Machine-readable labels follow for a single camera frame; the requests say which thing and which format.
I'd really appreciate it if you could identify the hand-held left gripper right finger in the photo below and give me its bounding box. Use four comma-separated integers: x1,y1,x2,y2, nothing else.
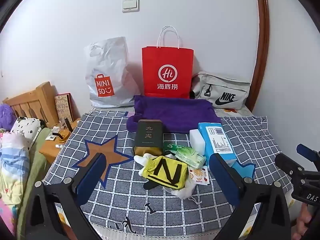
209,152,292,240

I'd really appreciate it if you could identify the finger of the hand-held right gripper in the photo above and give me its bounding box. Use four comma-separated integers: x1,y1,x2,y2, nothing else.
296,144,320,164
274,153,307,180

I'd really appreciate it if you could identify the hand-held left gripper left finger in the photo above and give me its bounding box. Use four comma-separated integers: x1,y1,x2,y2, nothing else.
24,152,109,240

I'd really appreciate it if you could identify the fruit print packet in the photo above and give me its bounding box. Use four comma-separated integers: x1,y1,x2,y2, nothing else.
186,165,209,184

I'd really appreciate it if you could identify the light green tissue packet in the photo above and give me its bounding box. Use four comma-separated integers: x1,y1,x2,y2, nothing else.
174,147,207,169

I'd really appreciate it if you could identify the white mesh drawstring bag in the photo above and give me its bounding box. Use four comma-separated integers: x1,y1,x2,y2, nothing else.
171,174,202,207

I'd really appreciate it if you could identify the white soap block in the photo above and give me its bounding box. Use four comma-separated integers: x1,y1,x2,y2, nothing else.
189,129,207,152

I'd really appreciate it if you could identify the white cloth piece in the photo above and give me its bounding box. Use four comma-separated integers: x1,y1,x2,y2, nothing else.
134,154,157,180

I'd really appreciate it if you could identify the yellow black plush toy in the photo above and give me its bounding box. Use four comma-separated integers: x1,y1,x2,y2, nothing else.
144,156,190,190

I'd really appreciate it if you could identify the green snack packet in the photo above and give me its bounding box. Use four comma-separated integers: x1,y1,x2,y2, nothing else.
162,141,192,155

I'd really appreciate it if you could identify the person's right hand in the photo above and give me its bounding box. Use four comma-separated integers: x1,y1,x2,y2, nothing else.
296,202,314,240

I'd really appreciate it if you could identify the blue star patch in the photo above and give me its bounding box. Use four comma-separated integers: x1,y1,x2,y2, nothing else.
230,159,257,183

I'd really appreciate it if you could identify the blue tissue pack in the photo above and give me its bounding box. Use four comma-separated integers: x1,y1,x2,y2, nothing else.
198,122,237,167

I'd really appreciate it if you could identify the grey checked blanket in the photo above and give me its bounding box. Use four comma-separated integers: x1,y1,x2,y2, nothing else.
41,107,294,233

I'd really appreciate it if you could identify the wooden nightstand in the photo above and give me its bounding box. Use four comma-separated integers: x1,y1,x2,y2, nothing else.
39,119,82,165

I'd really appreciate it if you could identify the amber glass cup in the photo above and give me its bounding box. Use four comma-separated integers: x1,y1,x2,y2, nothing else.
59,127,71,141

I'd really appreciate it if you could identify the green bed sheet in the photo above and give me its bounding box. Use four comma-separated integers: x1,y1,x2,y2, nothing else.
16,127,52,240

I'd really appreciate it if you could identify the dark green tea tin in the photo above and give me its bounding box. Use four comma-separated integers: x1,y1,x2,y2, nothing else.
132,119,163,157

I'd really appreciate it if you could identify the brown patterned book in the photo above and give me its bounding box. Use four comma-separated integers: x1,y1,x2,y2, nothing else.
54,94,75,123

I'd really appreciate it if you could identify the purple cloth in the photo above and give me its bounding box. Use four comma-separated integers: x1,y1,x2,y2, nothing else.
126,95,222,133

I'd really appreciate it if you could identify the pastel quilt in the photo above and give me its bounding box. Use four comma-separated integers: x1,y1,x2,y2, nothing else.
0,130,33,205

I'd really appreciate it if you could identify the white black-dotted pillow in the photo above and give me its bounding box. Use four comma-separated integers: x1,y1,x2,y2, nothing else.
10,117,43,147

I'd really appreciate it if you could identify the grey waist bag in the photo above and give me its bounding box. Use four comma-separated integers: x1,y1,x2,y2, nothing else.
191,73,251,109

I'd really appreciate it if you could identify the wooden headboard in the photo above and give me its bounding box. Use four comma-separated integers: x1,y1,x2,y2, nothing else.
2,81,59,128

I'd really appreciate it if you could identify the purple plush toy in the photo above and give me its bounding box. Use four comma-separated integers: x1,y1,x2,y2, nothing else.
0,104,15,130

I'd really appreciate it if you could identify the white plastic shopping bag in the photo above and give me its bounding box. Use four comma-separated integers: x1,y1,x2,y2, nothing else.
85,37,140,108

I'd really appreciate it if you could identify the red paper bag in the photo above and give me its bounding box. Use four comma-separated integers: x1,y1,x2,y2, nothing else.
142,26,194,99

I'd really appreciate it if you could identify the brown wooden door frame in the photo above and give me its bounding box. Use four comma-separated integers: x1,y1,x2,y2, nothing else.
252,0,270,115

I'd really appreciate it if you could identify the white wall switch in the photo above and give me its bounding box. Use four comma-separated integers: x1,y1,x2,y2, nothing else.
122,0,140,13

